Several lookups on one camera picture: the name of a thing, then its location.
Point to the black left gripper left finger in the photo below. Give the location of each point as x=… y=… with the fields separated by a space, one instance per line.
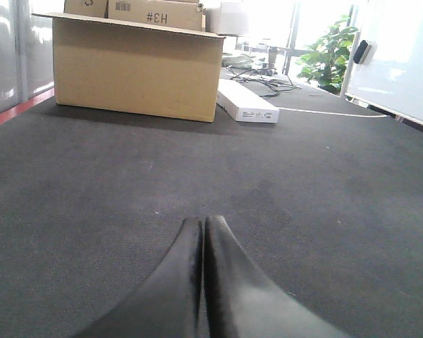
x=167 y=304

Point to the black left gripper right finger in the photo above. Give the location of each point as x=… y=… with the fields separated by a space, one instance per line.
x=242 y=301

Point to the long white carton box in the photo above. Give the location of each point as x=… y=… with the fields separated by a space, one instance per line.
x=243 y=105

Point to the large open cardboard box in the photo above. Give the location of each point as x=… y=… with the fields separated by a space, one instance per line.
x=132 y=67

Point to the green leafy plant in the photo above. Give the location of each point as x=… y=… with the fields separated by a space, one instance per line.
x=326 y=60

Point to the white whiteboard panel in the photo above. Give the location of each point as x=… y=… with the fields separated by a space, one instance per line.
x=391 y=74

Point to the black whiteboard eraser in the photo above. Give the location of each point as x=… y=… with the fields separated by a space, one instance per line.
x=361 y=52

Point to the white box behind cartons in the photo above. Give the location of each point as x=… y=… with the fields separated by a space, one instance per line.
x=228 y=18

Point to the cardboard box marked H3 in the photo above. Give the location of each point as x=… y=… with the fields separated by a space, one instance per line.
x=187 y=15

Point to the small cardboard box top left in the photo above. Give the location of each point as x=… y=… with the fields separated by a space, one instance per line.
x=94 y=8

